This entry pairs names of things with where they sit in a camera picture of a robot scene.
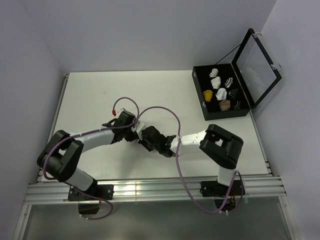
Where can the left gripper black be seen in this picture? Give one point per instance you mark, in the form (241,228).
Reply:
(132,137)

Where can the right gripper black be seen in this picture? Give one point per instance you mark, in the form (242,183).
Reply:
(143,142)

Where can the yellow sock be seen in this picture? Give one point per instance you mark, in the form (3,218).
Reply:
(208,94)

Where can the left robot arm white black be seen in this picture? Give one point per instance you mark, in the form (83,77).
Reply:
(61,155)

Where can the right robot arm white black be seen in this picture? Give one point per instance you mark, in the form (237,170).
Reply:
(220,145)

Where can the black storage box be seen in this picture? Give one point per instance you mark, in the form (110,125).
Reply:
(202,81)

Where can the brown rolled sock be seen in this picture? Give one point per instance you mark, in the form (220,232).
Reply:
(225,105)

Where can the white rolled sock lower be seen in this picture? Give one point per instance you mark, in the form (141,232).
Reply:
(221,94)

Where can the white rolled sock upper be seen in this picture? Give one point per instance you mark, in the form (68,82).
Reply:
(216,82)

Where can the dark colourful striped rolled sock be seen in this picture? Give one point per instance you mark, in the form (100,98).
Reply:
(235,104)

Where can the black electronics box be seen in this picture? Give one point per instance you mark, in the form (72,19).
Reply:
(88,208)

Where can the black white striped rolled sock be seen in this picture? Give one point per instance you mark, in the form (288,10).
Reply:
(228,82)

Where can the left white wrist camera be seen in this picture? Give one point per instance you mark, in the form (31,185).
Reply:
(116,113)

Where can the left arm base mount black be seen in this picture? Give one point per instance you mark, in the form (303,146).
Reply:
(103,191)

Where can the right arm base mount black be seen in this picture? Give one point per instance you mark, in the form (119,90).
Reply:
(214,189)

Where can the glass box lid black frame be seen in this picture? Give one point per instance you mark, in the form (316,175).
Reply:
(254,68)

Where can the aluminium frame rail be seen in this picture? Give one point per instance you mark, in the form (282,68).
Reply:
(166,189)

